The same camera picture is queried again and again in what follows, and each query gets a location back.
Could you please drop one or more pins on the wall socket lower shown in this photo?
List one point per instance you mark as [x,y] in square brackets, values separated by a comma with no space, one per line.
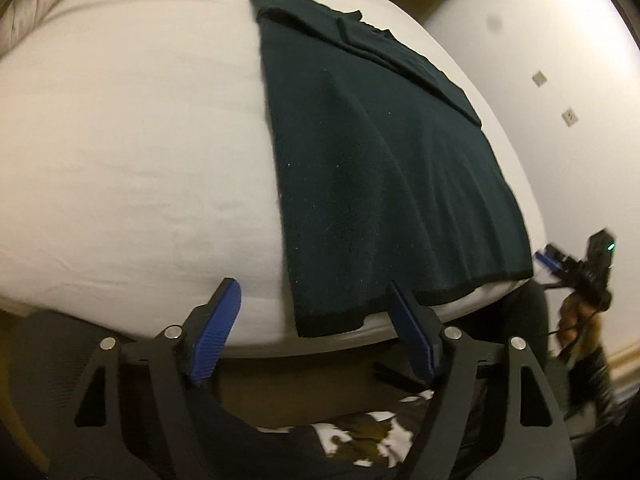
[570,117]

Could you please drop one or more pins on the black jacket right forearm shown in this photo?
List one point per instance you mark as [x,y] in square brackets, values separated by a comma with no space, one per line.
[590,379]

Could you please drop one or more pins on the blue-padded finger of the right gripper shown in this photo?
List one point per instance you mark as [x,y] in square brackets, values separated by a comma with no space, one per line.
[550,264]

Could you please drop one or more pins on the wall socket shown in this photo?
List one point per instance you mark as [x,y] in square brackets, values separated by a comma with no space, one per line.
[570,117]
[539,79]

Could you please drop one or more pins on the right hand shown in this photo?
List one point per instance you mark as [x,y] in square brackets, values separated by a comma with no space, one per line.
[578,318]

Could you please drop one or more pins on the wall socket upper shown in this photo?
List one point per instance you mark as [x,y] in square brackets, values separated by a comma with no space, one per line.
[539,79]

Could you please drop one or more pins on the brown white patterned cloth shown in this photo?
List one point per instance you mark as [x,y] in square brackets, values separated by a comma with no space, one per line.
[365,439]

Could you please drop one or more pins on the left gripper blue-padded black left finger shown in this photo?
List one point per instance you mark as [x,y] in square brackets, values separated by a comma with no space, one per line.
[189,350]

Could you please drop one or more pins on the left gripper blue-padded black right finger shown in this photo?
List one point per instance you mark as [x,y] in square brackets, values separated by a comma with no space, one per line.
[532,438]

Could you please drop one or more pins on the dark green knit sweater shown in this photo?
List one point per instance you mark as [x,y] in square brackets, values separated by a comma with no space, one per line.
[384,171]

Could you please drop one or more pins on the white bed mattress sheet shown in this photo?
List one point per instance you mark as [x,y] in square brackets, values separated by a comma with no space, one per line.
[138,170]

